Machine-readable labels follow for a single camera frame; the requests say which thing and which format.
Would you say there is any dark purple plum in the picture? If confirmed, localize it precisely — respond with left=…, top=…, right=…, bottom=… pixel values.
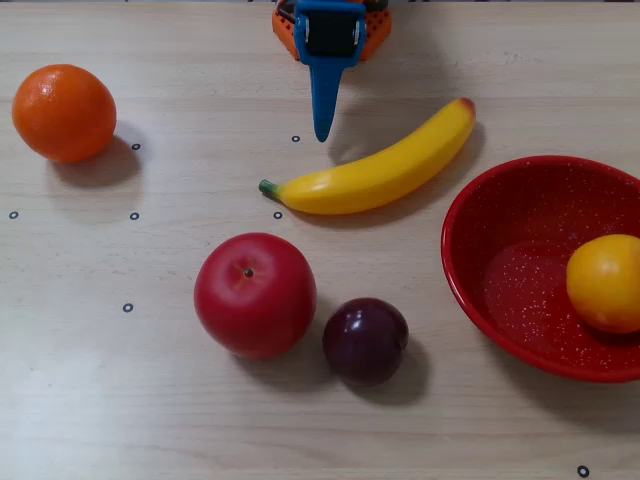
left=322, top=297, right=410, bottom=386

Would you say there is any red apple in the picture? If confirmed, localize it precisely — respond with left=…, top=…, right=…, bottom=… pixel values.
left=193, top=232, right=318, bottom=360

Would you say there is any red speckled bowl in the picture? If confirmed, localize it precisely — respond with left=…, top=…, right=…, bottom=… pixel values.
left=440, top=155, right=640, bottom=385

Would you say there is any yellow banana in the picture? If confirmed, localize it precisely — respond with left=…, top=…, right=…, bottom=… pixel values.
left=258, top=97, right=477, bottom=216

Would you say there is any yellow orange peach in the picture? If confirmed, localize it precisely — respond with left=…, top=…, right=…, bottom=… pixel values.
left=565, top=233, right=640, bottom=335

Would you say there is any orange robot base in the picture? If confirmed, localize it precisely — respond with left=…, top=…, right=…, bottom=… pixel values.
left=271, top=0, right=394, bottom=62

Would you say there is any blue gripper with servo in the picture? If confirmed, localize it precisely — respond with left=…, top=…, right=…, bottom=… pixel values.
left=293, top=0, right=368, bottom=144

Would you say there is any orange fruit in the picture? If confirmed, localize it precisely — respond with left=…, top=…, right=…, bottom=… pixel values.
left=11, top=63, right=118, bottom=164

